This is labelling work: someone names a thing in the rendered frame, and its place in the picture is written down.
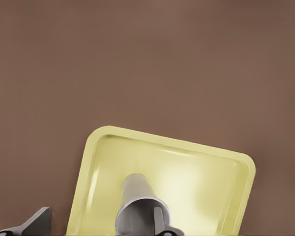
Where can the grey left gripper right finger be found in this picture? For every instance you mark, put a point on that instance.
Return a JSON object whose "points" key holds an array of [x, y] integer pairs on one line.
{"points": [[159, 220]]}

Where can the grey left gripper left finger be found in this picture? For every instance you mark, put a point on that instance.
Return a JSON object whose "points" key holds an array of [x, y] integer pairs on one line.
{"points": [[35, 222]]}

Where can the white IKEA cup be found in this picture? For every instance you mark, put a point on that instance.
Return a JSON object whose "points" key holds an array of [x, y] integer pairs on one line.
{"points": [[137, 196]]}

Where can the pale yellow rectangular tray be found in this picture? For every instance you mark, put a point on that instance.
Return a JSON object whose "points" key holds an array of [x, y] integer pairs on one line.
{"points": [[186, 177]]}

